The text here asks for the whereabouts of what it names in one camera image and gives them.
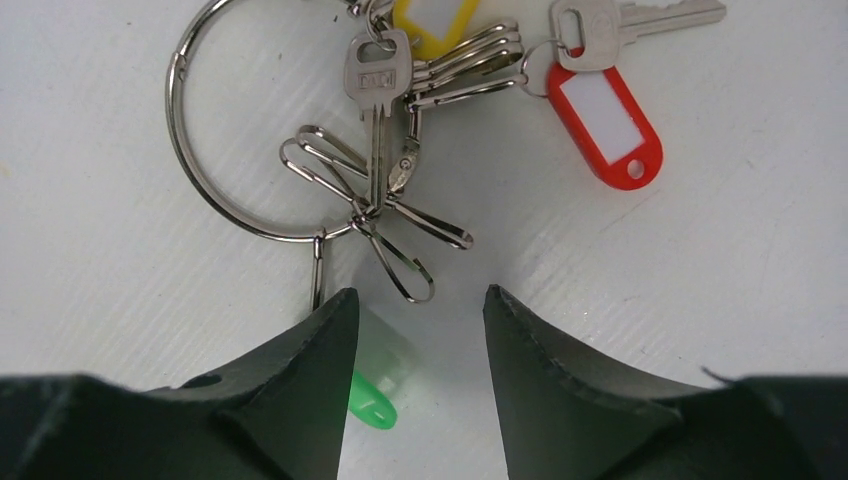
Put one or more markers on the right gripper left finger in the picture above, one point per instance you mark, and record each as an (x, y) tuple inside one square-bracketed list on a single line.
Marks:
[(277, 412)]

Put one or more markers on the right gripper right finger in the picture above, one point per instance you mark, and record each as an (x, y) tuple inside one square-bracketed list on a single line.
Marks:
[(569, 411)]

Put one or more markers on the green tag key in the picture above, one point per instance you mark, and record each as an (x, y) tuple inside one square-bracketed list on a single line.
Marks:
[(385, 361)]

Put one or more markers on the large metal keyring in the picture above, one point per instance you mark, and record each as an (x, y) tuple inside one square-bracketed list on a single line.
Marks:
[(480, 63)]

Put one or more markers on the red capped key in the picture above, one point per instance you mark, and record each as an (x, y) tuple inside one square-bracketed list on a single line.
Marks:
[(590, 96)]

